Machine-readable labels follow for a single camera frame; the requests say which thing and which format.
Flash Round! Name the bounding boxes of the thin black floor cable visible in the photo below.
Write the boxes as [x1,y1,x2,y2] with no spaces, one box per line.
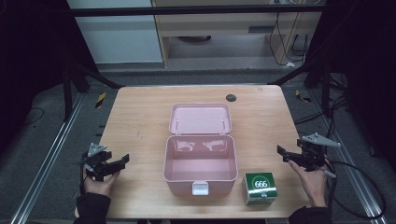
[21,106,46,127]

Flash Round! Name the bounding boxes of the person's right hand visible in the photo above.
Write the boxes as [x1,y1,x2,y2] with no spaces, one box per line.
[287,159,331,208]

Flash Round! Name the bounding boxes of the dark curtain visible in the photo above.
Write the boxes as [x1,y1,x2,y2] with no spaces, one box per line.
[0,0,99,157]
[306,0,396,174]

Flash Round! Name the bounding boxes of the pink plastic storage box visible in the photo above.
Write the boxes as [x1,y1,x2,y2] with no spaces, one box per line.
[163,103,239,197]

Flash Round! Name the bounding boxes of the green and white carton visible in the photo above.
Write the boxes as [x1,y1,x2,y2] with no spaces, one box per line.
[241,172,278,206]

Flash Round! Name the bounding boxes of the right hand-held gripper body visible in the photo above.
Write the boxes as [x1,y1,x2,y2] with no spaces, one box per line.
[296,133,342,173]

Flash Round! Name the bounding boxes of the black floor cables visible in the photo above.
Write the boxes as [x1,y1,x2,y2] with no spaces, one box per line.
[293,73,356,126]

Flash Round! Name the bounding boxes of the person's left hand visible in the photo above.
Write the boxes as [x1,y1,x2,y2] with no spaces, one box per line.
[81,167,121,197]

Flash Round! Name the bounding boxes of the aluminium floor rail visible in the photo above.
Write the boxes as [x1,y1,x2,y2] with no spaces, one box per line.
[307,89,389,224]
[10,92,86,224]

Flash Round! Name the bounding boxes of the beige wooden desk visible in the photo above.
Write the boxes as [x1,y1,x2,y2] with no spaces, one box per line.
[151,0,322,68]

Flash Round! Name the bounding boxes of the white cabinet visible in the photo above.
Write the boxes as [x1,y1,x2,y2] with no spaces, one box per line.
[66,0,164,65]

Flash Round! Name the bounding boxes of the yellow and black tape strip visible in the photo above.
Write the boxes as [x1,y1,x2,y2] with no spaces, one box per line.
[294,89,313,104]
[94,91,107,109]

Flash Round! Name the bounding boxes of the black hanging desk cables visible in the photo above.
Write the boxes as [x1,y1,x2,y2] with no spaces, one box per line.
[268,11,310,68]

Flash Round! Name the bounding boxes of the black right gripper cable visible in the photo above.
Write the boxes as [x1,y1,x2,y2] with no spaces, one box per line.
[323,159,388,220]

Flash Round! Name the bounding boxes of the black horizontal frame bar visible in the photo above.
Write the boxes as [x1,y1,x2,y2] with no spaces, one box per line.
[69,5,327,18]

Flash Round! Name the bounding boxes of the black metal frame stand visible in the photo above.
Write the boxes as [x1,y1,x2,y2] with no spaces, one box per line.
[268,52,332,119]
[61,59,124,123]

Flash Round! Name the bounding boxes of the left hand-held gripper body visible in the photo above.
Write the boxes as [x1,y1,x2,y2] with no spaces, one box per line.
[79,142,114,183]

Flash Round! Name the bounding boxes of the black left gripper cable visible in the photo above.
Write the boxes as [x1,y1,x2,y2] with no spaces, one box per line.
[78,166,87,196]

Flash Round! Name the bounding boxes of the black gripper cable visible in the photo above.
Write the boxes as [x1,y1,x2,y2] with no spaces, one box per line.
[323,159,388,220]
[78,166,87,196]

